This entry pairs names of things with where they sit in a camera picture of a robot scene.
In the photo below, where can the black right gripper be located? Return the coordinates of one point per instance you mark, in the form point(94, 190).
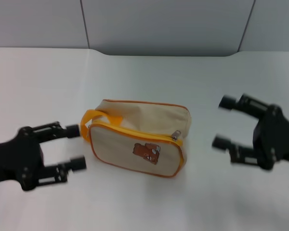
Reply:
point(274, 142)

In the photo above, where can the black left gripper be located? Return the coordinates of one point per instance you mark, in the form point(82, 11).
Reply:
point(14, 158)

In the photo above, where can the beige food bag yellow trim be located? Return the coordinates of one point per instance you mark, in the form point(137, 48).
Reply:
point(135, 142)

